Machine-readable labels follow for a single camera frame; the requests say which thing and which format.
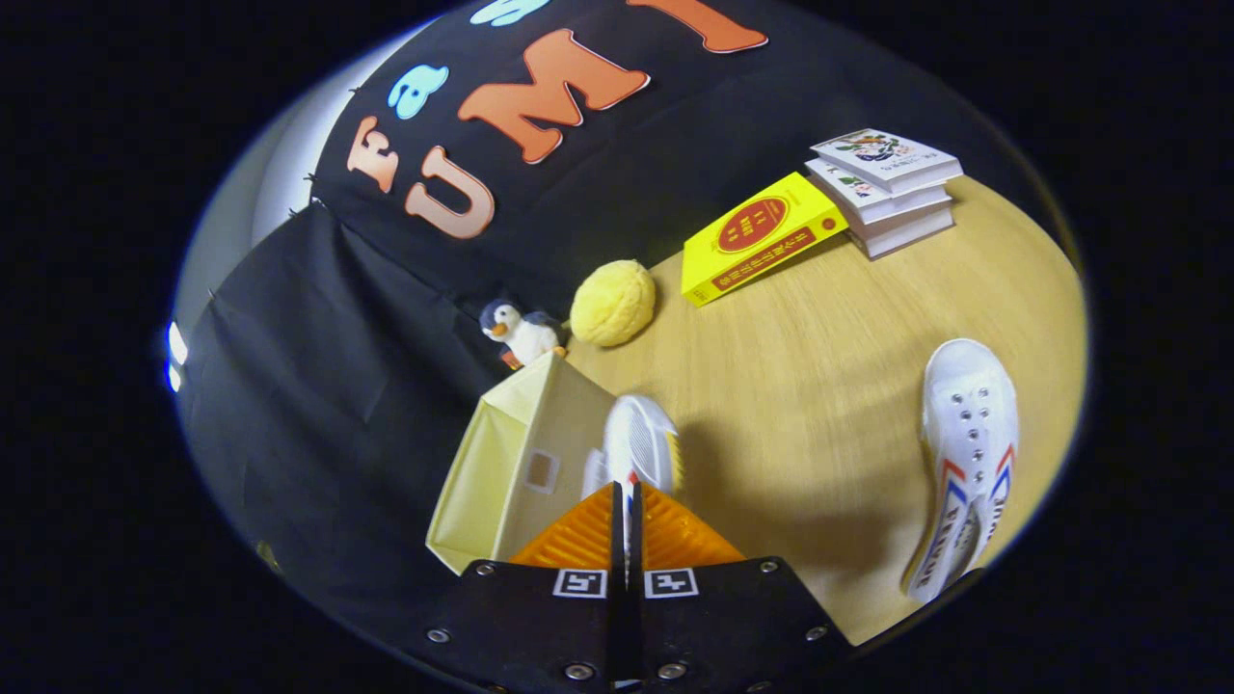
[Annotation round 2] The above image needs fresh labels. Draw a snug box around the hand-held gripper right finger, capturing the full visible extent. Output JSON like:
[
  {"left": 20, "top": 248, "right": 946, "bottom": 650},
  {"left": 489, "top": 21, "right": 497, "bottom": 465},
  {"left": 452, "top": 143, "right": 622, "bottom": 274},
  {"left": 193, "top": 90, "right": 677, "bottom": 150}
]
[{"left": 631, "top": 482, "right": 851, "bottom": 694}]

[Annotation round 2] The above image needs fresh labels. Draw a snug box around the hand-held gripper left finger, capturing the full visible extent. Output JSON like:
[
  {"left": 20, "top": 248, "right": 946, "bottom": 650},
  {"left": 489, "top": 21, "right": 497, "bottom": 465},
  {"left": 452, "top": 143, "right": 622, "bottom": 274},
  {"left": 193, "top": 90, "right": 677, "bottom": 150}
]
[{"left": 421, "top": 482, "right": 632, "bottom": 694}]

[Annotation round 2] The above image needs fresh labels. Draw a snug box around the white canvas shoe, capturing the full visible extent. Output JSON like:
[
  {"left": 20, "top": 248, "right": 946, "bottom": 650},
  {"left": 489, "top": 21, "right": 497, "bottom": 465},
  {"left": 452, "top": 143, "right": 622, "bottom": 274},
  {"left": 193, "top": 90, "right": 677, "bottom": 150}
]
[
  {"left": 581, "top": 393, "right": 684, "bottom": 570},
  {"left": 901, "top": 337, "right": 1020, "bottom": 605}
]

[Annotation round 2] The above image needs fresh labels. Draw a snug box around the cream fabric storage box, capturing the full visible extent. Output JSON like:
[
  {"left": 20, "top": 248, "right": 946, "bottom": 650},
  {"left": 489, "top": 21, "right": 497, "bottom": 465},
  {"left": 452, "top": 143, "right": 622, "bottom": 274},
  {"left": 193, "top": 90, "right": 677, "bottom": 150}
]
[{"left": 426, "top": 351, "right": 618, "bottom": 576}]

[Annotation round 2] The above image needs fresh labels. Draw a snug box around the penguin plush toy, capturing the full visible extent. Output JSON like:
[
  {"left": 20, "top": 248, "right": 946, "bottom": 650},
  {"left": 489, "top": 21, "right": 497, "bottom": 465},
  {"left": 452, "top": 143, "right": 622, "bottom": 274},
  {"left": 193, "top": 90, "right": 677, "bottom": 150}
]
[{"left": 479, "top": 299, "right": 570, "bottom": 371}]

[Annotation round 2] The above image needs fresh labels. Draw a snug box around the yellow round plush bun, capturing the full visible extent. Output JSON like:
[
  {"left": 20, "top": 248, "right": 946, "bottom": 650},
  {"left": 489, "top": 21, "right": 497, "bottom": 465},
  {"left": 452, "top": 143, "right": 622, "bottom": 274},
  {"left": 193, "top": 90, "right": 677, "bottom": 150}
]
[{"left": 570, "top": 259, "right": 657, "bottom": 348}]

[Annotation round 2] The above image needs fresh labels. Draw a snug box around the black backdrop cloth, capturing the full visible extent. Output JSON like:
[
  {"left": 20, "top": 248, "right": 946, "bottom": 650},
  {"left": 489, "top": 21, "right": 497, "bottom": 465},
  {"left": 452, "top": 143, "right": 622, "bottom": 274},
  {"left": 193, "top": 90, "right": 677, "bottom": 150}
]
[{"left": 178, "top": 0, "right": 1061, "bottom": 627}]

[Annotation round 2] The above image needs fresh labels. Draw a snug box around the yellow book red circle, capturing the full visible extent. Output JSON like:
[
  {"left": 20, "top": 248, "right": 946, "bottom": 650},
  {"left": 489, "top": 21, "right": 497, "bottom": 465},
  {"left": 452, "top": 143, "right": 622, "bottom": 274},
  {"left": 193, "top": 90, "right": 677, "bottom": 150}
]
[{"left": 681, "top": 172, "right": 850, "bottom": 307}]

